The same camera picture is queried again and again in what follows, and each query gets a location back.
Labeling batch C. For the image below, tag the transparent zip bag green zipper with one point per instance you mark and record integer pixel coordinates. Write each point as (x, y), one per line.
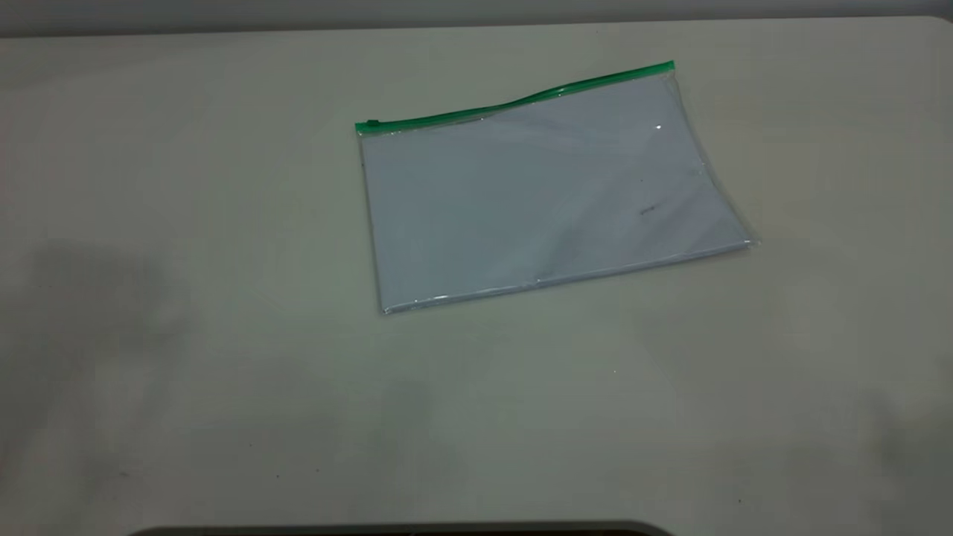
(536, 201)

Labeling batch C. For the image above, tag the dark rounded robot base edge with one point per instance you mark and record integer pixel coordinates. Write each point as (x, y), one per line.
(402, 531)

